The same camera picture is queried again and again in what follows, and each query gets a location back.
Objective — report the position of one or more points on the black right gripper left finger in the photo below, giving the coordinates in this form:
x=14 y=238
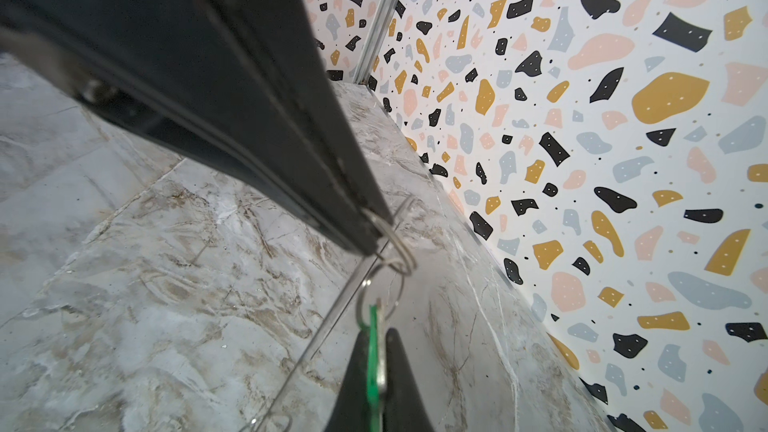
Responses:
x=351 y=411

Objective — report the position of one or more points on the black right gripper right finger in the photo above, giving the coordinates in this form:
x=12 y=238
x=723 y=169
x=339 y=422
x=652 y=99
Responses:
x=401 y=408

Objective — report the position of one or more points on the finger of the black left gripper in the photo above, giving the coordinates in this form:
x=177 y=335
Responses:
x=252 y=72
x=159 y=70

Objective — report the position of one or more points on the green key tag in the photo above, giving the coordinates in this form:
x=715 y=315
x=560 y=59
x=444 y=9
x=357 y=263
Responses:
x=376 y=381

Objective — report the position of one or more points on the perforated metal key holder plate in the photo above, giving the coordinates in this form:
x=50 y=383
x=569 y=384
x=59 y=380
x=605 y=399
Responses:
x=346 y=296

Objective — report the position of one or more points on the aluminium corner post right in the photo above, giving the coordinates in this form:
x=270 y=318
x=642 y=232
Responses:
x=372 y=44

